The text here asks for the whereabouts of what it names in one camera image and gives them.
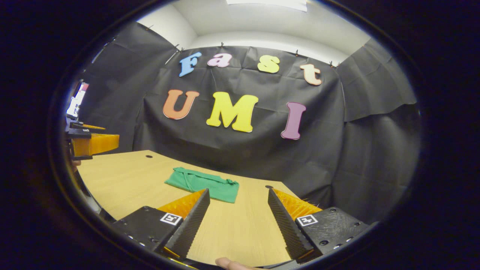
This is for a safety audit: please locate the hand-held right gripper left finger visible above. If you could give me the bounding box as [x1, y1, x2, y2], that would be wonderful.
[112, 188, 211, 261]

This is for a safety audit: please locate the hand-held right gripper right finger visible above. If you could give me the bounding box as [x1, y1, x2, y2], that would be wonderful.
[268, 187, 371, 264]

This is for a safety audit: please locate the green T-shirt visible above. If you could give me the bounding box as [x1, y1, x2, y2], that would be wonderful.
[164, 167, 240, 204]

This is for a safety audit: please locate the black backdrop cloth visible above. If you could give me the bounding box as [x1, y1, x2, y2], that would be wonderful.
[73, 21, 422, 225]

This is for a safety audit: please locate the ceiling light panel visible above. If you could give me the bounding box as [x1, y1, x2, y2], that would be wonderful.
[225, 0, 308, 12]

